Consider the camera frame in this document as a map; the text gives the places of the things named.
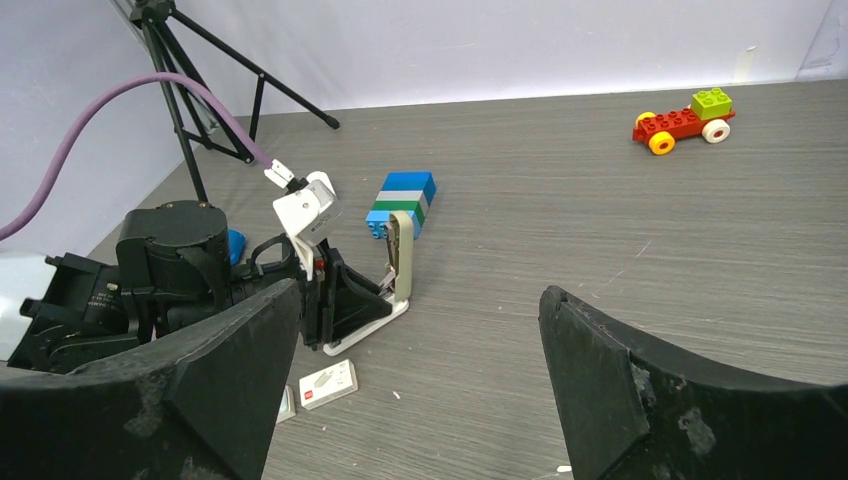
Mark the staple tray with staples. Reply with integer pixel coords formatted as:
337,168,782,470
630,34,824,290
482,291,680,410
276,385,296,424

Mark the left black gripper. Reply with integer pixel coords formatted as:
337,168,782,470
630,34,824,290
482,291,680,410
300,241,392,348

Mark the red green toy car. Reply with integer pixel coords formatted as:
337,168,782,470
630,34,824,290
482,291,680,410
631,87,736,156

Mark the black music stand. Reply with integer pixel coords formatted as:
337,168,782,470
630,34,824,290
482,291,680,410
129,0,341,204

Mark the white staple box sleeve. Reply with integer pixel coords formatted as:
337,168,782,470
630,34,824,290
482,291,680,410
298,360,359,410

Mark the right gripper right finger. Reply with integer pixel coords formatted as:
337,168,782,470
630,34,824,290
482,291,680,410
538,286,847,479

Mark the blue green brick stack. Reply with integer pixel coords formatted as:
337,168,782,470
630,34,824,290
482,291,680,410
365,171,437,239

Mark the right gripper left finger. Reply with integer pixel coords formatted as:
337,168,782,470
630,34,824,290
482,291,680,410
1,280,301,479

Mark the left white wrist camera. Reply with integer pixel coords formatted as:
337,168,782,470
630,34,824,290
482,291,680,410
264,159,343,281

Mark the beige white stapler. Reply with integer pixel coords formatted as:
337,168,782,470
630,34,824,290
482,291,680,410
323,211,414,356

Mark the blue toy car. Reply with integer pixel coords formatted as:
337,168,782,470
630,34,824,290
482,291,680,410
228,228,246,265

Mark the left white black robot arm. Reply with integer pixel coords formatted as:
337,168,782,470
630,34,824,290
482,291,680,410
1,200,396,374

